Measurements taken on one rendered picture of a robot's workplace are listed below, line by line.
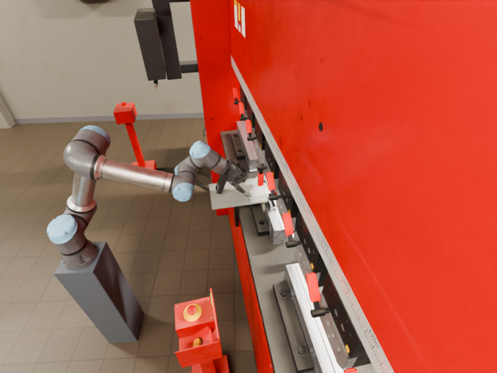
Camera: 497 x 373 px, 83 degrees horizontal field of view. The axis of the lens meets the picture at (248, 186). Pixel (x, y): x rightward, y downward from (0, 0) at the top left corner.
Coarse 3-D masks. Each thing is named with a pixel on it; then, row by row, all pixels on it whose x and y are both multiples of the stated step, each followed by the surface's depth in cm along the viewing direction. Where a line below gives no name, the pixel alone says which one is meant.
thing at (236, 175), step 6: (228, 162) 123; (228, 168) 120; (234, 168) 122; (240, 168) 126; (222, 174) 121; (228, 174) 124; (234, 174) 124; (240, 174) 123; (246, 174) 127; (228, 180) 125; (234, 180) 124; (240, 180) 127
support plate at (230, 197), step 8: (216, 192) 136; (224, 192) 136; (232, 192) 136; (240, 192) 135; (216, 200) 132; (224, 200) 132; (232, 200) 131; (240, 200) 131; (256, 200) 131; (264, 200) 131; (216, 208) 128
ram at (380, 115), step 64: (256, 0) 94; (320, 0) 49; (384, 0) 34; (448, 0) 25; (256, 64) 107; (320, 64) 53; (384, 64) 35; (448, 64) 26; (320, 128) 56; (384, 128) 37; (448, 128) 27; (320, 192) 61; (384, 192) 38; (448, 192) 28; (384, 256) 40; (448, 256) 29; (384, 320) 43; (448, 320) 30
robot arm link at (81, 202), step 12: (84, 132) 107; (96, 132) 109; (96, 144) 106; (108, 144) 115; (84, 180) 118; (72, 192) 124; (84, 192) 123; (72, 204) 127; (84, 204) 128; (96, 204) 140; (84, 216) 130
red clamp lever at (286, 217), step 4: (284, 216) 80; (288, 216) 80; (284, 220) 80; (288, 220) 79; (284, 224) 80; (288, 224) 79; (284, 228) 80; (288, 228) 79; (292, 228) 79; (288, 232) 79; (292, 232) 79; (288, 236) 79; (288, 240) 79; (292, 240) 79; (288, 244) 78; (292, 244) 78; (296, 244) 78
